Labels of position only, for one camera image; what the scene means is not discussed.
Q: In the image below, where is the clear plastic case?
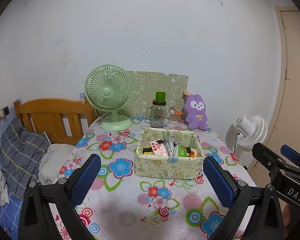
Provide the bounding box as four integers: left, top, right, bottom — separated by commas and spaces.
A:
162, 140, 177, 158

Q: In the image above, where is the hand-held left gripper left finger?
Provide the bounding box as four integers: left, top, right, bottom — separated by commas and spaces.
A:
18, 154, 102, 240

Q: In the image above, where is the small jar with orange lid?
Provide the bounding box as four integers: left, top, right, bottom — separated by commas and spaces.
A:
169, 106, 183, 124

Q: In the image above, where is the pale green patterned storage box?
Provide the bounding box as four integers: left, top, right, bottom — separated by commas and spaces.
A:
134, 127, 206, 180

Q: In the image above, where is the white pillow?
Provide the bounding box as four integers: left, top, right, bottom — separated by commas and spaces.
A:
39, 144, 74, 184

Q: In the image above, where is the person's right hand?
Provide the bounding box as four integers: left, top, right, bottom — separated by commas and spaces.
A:
283, 201, 294, 232

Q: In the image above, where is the green desk fan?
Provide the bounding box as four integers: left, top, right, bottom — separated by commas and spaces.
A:
84, 65, 133, 131

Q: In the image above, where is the green printed packet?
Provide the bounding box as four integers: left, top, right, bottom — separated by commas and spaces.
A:
176, 145, 199, 159

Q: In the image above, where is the purple plush bunny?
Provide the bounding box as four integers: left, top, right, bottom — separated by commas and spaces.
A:
183, 91, 208, 130

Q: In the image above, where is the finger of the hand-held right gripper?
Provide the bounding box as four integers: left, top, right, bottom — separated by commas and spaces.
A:
281, 144, 300, 172
252, 142, 290, 183

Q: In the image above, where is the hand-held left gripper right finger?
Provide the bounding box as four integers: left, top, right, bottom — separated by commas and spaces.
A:
202, 156, 284, 240

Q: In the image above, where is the white charging cable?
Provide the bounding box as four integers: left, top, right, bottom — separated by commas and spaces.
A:
0, 116, 4, 157

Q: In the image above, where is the white standing fan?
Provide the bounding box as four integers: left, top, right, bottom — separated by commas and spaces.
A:
226, 115, 268, 156

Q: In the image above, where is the grey plaid pillow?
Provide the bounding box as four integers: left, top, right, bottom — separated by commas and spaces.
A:
0, 119, 51, 201

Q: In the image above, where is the wooden bed headboard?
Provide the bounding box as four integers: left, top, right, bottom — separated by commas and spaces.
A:
14, 98, 97, 146

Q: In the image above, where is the glass jar mug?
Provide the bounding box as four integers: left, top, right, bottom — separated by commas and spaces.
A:
146, 101, 169, 129

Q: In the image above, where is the pink tissue packet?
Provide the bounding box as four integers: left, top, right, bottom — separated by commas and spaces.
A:
150, 141, 167, 157

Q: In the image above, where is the blue bedsheet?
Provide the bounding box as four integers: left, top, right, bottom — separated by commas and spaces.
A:
0, 192, 24, 240

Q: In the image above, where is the beige door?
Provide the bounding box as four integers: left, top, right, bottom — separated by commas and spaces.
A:
247, 5, 300, 180

